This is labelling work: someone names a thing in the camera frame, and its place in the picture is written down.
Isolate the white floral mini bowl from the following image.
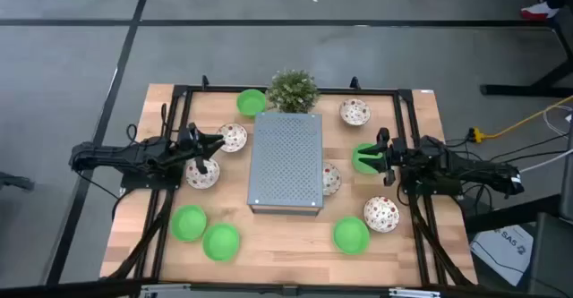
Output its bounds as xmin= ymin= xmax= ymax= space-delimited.
xmin=338 ymin=98 xmax=372 ymax=127
xmin=363 ymin=195 xmax=401 ymax=234
xmin=321 ymin=161 xmax=343 ymax=197
xmin=216 ymin=123 xmax=249 ymax=154
xmin=184 ymin=157 xmax=221 ymax=191

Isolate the black aluminium table frame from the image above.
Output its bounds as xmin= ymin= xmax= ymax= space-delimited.
xmin=100 ymin=74 xmax=478 ymax=290

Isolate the small green potted plant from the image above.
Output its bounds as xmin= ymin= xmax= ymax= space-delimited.
xmin=266 ymin=68 xmax=321 ymax=115

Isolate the white cable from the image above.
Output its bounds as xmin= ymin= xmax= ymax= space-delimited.
xmin=518 ymin=149 xmax=573 ymax=174

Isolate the black crossbar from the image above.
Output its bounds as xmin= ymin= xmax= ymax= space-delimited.
xmin=0 ymin=277 xmax=573 ymax=298

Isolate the grey perforated metal stand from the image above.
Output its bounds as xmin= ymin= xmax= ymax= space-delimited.
xmin=247 ymin=112 xmax=325 ymax=217

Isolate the grey panel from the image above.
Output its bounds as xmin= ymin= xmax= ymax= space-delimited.
xmin=560 ymin=123 xmax=573 ymax=222

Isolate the dark grey chair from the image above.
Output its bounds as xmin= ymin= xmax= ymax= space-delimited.
xmin=527 ymin=212 xmax=573 ymax=297

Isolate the black left arm floor cable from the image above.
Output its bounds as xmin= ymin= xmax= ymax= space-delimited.
xmin=73 ymin=170 xmax=131 ymax=222

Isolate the white printed paper sheet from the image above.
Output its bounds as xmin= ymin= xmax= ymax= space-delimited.
xmin=469 ymin=224 xmax=535 ymax=288

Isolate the person's red white shoe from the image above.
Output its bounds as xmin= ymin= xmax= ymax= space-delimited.
xmin=519 ymin=1 xmax=560 ymax=21

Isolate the dark grey furniture foot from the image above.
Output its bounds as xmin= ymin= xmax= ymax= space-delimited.
xmin=0 ymin=171 xmax=36 ymax=192

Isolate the yellow extension cable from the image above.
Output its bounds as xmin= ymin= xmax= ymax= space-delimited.
xmin=484 ymin=95 xmax=573 ymax=140

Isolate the green plastic mini bowl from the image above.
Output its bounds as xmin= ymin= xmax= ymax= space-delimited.
xmin=235 ymin=88 xmax=268 ymax=118
xmin=169 ymin=204 xmax=209 ymax=243
xmin=351 ymin=142 xmax=381 ymax=176
xmin=201 ymin=222 xmax=242 ymax=262
xmin=332 ymin=216 xmax=372 ymax=256

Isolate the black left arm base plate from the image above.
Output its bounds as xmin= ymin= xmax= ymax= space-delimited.
xmin=120 ymin=166 xmax=185 ymax=191

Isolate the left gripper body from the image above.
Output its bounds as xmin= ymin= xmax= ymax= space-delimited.
xmin=178 ymin=123 xmax=209 ymax=176

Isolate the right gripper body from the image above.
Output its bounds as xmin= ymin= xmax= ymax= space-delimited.
xmin=376 ymin=127 xmax=408 ymax=188

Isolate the black diagonal beam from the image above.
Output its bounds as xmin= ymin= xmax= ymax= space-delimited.
xmin=464 ymin=193 xmax=563 ymax=235

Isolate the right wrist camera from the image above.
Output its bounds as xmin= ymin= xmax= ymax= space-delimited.
xmin=389 ymin=139 xmax=408 ymax=158

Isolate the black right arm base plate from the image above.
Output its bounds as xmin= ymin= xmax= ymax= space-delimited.
xmin=400 ymin=172 xmax=465 ymax=197

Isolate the silver metal bracket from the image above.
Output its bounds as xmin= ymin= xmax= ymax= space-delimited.
xmin=388 ymin=287 xmax=442 ymax=298
xmin=139 ymin=283 xmax=192 ymax=298

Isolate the black desk leg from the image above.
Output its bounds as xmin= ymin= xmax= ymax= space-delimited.
xmin=480 ymin=20 xmax=573 ymax=98

